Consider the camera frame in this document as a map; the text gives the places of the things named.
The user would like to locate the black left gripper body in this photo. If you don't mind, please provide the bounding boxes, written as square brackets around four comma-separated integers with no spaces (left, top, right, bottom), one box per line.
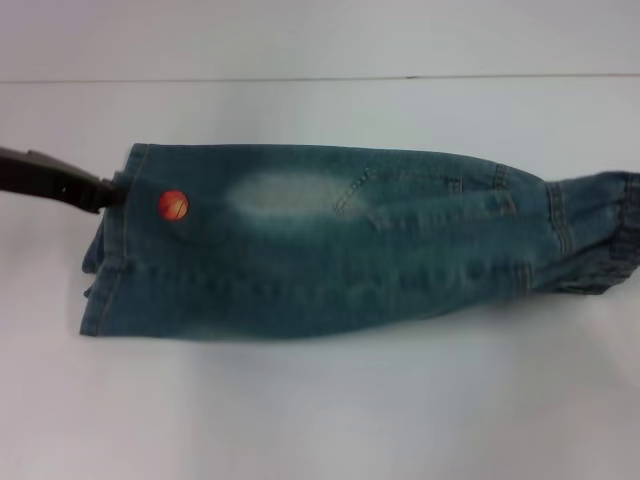
[0,146,72,205]

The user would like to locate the blue denim shorts with embroidery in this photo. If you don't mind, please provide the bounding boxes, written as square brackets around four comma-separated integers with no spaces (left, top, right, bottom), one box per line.
[78,142,640,339]

